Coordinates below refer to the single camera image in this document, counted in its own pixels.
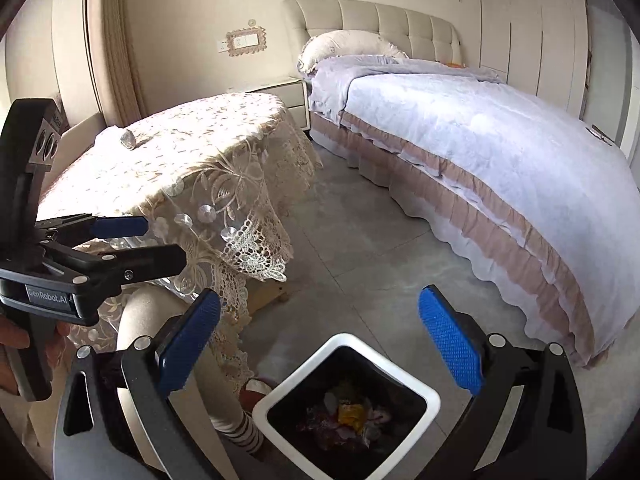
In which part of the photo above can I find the person's leg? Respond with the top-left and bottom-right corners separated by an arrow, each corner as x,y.
116,287 -> 266,461

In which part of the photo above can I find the beige wardrobe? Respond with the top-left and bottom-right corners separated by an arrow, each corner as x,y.
475,0 -> 591,121

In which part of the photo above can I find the person's left hand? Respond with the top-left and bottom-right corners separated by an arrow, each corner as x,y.
0,316 -> 31,393

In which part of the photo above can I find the wooden table base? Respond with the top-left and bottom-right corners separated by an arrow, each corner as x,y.
247,280 -> 291,318

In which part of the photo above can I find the framed wall switch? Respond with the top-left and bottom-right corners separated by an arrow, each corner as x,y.
225,27 -> 268,57

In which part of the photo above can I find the white nightstand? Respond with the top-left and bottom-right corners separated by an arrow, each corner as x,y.
245,76 -> 309,131

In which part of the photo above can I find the white trash bin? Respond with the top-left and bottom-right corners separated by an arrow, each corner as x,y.
252,332 -> 442,480

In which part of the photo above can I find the bed with purple cover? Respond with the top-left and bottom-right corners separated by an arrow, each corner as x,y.
305,55 -> 632,368

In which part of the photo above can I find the beige tufted headboard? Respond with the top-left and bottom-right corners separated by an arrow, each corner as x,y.
281,0 -> 468,68

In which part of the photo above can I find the red wrapper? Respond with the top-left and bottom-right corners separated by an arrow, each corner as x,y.
300,412 -> 346,448

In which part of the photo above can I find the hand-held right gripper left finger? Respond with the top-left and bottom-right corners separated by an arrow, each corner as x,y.
51,288 -> 222,480

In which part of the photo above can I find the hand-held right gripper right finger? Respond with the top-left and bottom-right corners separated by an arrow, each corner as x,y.
418,284 -> 589,480

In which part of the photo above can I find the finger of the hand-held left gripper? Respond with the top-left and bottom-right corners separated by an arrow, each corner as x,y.
35,213 -> 150,247
46,243 -> 187,294

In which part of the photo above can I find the yellow snack wrapper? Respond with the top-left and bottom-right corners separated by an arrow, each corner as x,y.
337,402 -> 368,431

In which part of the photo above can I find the beige curtain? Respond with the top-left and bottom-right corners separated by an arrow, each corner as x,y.
85,0 -> 147,117

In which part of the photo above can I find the round table with patterned cloth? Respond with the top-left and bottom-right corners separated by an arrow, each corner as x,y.
35,91 -> 325,391

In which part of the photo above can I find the brown and white slipper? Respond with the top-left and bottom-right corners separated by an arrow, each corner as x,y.
240,377 -> 279,411

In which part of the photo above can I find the black bin liner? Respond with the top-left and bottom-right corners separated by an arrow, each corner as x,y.
265,349 -> 428,479

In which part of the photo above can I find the beige door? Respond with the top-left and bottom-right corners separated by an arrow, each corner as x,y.
585,2 -> 640,161

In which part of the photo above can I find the white ruffled pillow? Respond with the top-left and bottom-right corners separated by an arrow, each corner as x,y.
297,30 -> 408,78

